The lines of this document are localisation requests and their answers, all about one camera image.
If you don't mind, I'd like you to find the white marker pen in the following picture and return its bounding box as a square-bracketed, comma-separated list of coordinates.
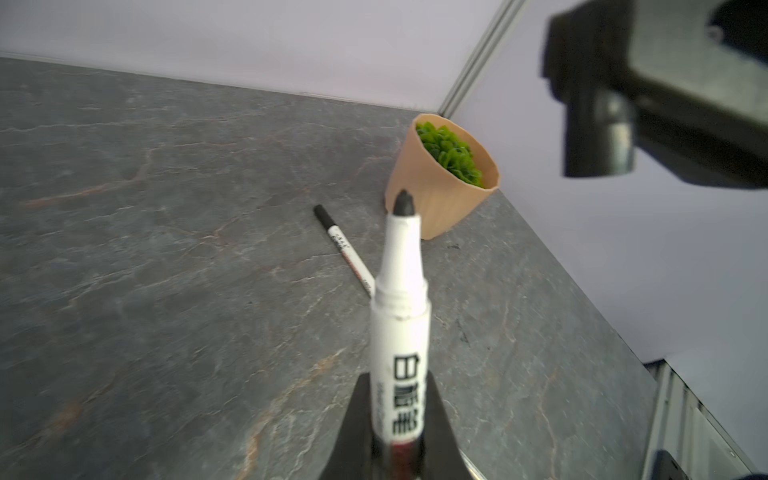
[313, 204, 375, 297]
[370, 190, 431, 479]

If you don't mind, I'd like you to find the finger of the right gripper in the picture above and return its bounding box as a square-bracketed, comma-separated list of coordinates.
[542, 1, 767, 190]

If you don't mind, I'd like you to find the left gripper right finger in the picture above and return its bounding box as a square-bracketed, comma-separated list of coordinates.
[423, 372, 473, 480]

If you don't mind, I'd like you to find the potted green plant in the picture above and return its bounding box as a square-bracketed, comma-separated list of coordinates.
[384, 113, 501, 240]

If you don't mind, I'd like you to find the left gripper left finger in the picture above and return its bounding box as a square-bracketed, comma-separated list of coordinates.
[318, 373, 374, 480]

